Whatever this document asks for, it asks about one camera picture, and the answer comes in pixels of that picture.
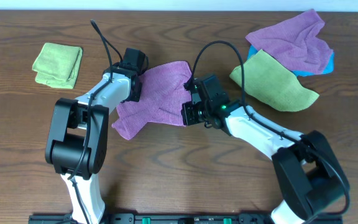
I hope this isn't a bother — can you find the purple cloth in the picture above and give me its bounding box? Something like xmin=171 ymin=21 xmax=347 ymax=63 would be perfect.
xmin=246 ymin=9 xmax=334 ymax=75
xmin=112 ymin=61 xmax=191 ymax=140

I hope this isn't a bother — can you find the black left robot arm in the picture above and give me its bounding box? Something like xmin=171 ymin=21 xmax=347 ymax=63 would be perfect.
xmin=45 ymin=48 xmax=149 ymax=223

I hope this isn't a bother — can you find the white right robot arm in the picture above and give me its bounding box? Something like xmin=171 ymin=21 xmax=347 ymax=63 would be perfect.
xmin=181 ymin=75 xmax=350 ymax=223

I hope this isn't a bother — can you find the olive green flat cloth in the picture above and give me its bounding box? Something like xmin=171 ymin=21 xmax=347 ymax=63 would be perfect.
xmin=229 ymin=50 xmax=319 ymax=112

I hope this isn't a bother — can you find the folded light green cloth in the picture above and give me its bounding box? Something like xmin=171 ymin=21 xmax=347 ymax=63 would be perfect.
xmin=32 ymin=42 xmax=83 ymax=89

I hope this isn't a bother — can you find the purple crumpled cloth on pile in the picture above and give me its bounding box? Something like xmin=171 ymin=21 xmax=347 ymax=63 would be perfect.
xmin=246 ymin=9 xmax=334 ymax=75

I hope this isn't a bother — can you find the blue cloth under pile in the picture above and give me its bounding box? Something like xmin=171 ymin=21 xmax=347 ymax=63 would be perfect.
xmin=247 ymin=45 xmax=335 ymax=77

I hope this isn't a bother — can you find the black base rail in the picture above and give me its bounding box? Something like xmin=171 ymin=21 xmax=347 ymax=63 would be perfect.
xmin=28 ymin=212 xmax=343 ymax=224

